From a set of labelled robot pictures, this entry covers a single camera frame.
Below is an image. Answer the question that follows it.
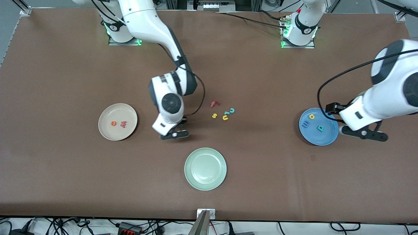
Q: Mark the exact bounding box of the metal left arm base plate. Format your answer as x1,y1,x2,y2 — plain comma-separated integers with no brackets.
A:
280,15,315,49

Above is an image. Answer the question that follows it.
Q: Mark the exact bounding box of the aluminium frame post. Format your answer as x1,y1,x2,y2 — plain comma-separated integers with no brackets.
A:
11,0,32,16
394,7,412,22

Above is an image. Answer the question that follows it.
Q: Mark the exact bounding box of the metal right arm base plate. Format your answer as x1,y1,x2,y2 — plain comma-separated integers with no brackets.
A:
108,33,143,46

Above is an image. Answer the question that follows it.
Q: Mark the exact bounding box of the long black table cable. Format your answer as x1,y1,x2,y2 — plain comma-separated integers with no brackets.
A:
216,12,288,30

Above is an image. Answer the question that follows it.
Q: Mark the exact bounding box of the beige brown plate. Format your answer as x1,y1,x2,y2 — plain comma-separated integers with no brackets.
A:
98,103,138,141

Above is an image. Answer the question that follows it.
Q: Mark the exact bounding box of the short black table cable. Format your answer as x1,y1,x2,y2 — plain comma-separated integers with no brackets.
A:
257,10,284,22

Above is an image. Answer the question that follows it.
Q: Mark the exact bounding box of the grey terminal box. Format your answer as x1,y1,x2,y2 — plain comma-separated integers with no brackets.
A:
188,0,235,13

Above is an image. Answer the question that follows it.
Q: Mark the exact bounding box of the grey camera pole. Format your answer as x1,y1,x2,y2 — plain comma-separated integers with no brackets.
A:
188,211,209,235

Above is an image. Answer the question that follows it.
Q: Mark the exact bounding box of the black red power strip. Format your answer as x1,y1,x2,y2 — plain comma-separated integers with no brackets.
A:
117,221,143,235

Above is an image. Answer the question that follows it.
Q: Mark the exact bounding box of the silver mounting bracket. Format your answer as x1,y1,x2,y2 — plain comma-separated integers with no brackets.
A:
197,209,216,220

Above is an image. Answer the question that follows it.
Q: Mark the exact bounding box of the blue plate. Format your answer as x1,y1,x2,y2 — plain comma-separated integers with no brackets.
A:
299,108,339,146

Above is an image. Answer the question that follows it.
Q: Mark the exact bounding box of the brown table mat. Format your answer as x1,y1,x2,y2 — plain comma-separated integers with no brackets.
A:
0,8,418,224

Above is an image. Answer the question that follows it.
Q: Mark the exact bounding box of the pale green plate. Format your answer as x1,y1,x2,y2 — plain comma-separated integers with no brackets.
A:
184,148,227,191

